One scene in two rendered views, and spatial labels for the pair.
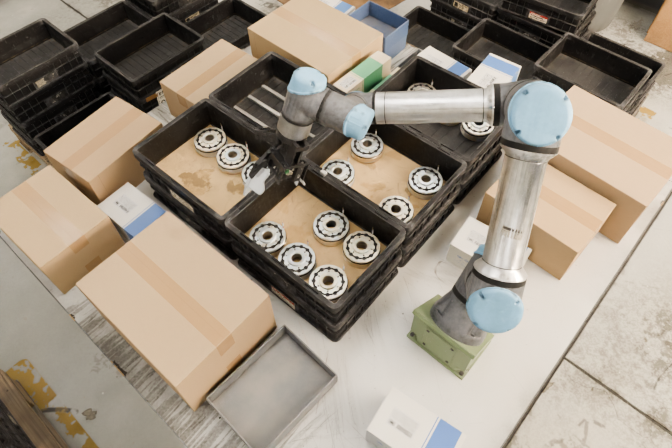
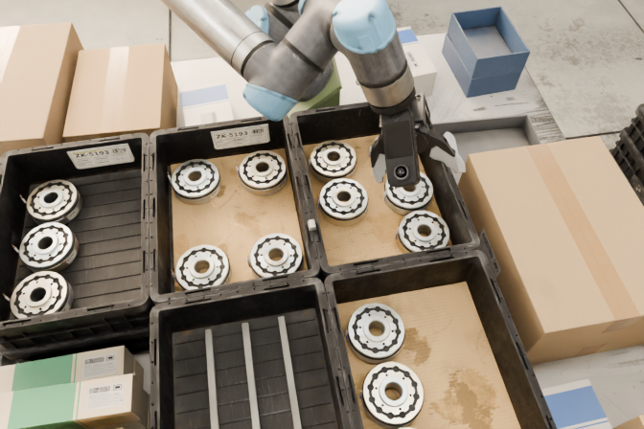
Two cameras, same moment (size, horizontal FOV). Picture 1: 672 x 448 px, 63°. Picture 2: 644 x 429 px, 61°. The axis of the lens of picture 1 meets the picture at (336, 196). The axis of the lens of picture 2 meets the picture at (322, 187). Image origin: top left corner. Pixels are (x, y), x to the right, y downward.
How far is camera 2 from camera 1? 147 cm
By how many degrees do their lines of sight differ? 67
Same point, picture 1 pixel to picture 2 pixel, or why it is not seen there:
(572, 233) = (146, 55)
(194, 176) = (468, 415)
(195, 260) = (533, 237)
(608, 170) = (44, 58)
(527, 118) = not seen: outside the picture
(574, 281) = not seen: hidden behind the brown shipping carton
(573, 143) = (23, 96)
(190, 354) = (575, 151)
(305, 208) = (349, 251)
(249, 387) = not seen: hidden behind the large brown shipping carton
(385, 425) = (422, 66)
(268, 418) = (500, 146)
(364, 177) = (246, 241)
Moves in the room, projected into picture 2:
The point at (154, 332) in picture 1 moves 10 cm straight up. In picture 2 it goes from (608, 190) to (631, 159)
